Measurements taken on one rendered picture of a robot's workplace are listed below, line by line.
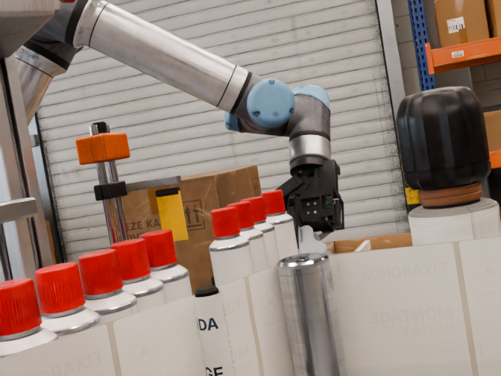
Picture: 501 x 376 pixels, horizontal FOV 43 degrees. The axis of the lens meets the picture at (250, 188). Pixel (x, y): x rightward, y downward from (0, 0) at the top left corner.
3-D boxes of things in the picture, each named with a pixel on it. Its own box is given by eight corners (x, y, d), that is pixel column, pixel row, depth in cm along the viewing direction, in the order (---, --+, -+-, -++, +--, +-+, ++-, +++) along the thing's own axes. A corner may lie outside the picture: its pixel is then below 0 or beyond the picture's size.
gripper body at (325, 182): (332, 218, 103) (331, 152, 108) (282, 224, 106) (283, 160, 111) (345, 233, 109) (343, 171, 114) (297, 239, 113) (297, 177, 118)
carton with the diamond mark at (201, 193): (237, 312, 123) (214, 174, 121) (127, 321, 130) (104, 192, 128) (276, 275, 151) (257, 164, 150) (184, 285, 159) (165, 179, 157)
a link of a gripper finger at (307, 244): (324, 274, 100) (323, 220, 104) (289, 277, 103) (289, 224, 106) (329, 280, 103) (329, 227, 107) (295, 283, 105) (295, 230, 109)
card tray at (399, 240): (417, 271, 140) (414, 254, 140) (305, 280, 150) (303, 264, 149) (429, 245, 168) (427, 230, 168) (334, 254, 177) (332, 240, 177)
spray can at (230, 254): (262, 374, 77) (234, 209, 76) (223, 376, 79) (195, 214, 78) (275, 359, 82) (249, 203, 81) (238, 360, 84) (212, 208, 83)
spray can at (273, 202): (304, 325, 95) (282, 191, 94) (271, 327, 97) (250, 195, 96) (313, 315, 100) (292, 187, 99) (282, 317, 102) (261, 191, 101)
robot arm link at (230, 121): (232, 82, 108) (295, 89, 109) (226, 90, 119) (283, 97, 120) (227, 128, 108) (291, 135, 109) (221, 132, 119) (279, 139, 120)
